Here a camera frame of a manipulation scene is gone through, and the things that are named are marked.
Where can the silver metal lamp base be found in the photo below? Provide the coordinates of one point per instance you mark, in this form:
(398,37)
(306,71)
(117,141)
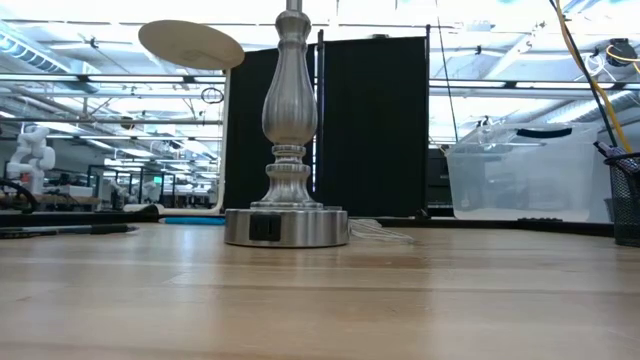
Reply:
(290,110)

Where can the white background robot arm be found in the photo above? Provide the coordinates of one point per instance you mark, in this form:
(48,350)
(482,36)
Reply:
(32,155)

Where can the black fabric divider panel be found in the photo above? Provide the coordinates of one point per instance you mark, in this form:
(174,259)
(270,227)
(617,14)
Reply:
(375,150)
(250,150)

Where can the black equipment cabinet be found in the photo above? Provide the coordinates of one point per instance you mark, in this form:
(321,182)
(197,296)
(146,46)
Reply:
(440,180)

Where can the blue marker pen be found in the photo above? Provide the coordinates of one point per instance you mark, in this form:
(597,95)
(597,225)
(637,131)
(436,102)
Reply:
(195,220)

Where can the beige round disc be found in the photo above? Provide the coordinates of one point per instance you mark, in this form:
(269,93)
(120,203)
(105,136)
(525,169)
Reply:
(190,45)

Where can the clear plastic storage bin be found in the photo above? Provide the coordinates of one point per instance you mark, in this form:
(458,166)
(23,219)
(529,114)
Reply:
(525,180)

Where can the black marker pen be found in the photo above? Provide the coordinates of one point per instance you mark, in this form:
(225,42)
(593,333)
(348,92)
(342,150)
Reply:
(70,230)

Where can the black mesh pen cup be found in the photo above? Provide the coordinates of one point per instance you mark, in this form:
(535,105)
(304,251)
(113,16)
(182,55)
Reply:
(625,200)

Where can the black round ceiling device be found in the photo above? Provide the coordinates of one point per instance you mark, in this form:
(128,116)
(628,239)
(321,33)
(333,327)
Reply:
(621,51)

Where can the black metal table frame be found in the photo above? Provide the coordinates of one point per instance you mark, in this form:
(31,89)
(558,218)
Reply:
(500,224)

